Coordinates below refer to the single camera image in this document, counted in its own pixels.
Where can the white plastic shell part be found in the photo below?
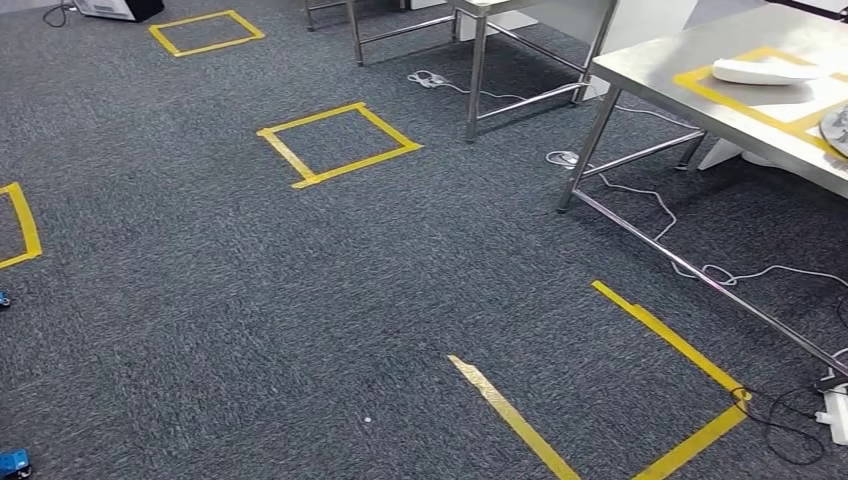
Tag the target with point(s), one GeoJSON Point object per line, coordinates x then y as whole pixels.
{"type": "Point", "coordinates": [762, 71]}

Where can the stainless steel workbench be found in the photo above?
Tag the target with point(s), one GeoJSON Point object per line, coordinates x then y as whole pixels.
{"type": "Point", "coordinates": [476, 79]}
{"type": "Point", "coordinates": [649, 73]}

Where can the black and white device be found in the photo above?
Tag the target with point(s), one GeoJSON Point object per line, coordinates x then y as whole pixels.
{"type": "Point", "coordinates": [126, 8]}

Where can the grey speckled round object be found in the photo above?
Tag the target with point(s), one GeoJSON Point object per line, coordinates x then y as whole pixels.
{"type": "Point", "coordinates": [836, 132]}

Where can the white pedestal base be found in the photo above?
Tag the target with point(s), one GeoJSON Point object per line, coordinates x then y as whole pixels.
{"type": "Point", "coordinates": [742, 156]}

